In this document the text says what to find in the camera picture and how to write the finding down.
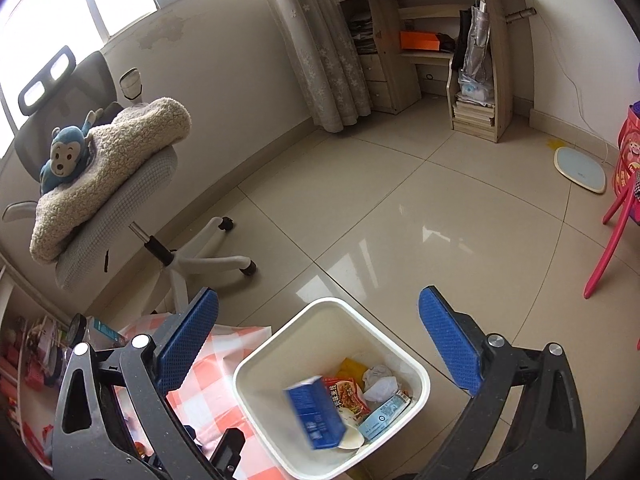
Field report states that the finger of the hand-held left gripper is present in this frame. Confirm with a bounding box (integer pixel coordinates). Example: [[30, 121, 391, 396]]
[[209, 427, 247, 478]]

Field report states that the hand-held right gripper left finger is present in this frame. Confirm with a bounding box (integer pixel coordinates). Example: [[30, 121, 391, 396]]
[[50, 287, 221, 480]]

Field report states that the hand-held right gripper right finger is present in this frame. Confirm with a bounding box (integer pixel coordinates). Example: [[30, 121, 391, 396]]
[[417, 286, 588, 480]]

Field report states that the white paper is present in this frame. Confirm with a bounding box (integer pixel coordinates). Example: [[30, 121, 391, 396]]
[[361, 364, 398, 403]]

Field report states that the blue cardboard box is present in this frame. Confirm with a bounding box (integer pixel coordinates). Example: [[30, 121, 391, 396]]
[[285, 375, 347, 451]]

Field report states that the small dark blue box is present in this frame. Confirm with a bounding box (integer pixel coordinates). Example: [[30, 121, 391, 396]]
[[357, 392, 412, 442]]

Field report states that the yellow snack packet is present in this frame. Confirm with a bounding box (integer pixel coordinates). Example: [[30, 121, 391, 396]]
[[336, 356, 368, 381]]

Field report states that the red noodle packet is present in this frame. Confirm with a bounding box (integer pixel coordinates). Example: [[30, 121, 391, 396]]
[[322, 376, 366, 418]]

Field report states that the white paper cup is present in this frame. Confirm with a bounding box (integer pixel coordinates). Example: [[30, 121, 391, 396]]
[[337, 405, 366, 450]]

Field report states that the white trash bin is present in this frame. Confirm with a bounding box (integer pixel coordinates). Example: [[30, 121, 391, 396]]
[[232, 297, 432, 480]]

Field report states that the orange white checked tablecloth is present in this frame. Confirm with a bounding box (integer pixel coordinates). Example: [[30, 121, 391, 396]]
[[112, 312, 296, 480]]

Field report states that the grey office chair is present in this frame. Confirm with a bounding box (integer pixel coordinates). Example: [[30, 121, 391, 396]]
[[2, 45, 258, 318]]

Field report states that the white shelf unit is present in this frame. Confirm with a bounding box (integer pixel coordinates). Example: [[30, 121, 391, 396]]
[[0, 260, 76, 461]]

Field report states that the pink plastic chair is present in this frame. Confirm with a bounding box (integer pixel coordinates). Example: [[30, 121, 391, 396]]
[[584, 165, 640, 301]]

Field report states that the beige fleece blanket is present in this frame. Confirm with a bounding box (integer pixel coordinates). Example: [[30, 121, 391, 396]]
[[29, 96, 193, 263]]

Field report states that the pale blue bathroom scale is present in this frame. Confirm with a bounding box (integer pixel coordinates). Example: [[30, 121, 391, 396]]
[[552, 146, 607, 195]]

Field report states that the blue monkey plush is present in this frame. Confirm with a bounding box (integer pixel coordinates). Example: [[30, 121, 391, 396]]
[[39, 109, 106, 195]]

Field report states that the stack of books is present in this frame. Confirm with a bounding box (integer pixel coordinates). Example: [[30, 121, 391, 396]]
[[452, 97, 496, 132]]

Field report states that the red printed bag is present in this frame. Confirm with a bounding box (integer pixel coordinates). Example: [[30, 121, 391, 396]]
[[615, 100, 640, 196]]

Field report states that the wooden desk shelf unit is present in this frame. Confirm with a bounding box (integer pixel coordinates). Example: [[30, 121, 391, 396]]
[[325, 0, 523, 143]]

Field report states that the silver hanging bag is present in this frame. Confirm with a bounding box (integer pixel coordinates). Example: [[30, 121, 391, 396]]
[[460, 2, 496, 86]]

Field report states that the orange flat box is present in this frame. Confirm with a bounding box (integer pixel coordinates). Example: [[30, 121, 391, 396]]
[[400, 31, 443, 52]]

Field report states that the pale patterned curtain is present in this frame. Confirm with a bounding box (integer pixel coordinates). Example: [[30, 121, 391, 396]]
[[255, 0, 373, 133]]

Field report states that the window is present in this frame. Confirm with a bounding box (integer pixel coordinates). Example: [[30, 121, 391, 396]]
[[0, 0, 256, 126]]

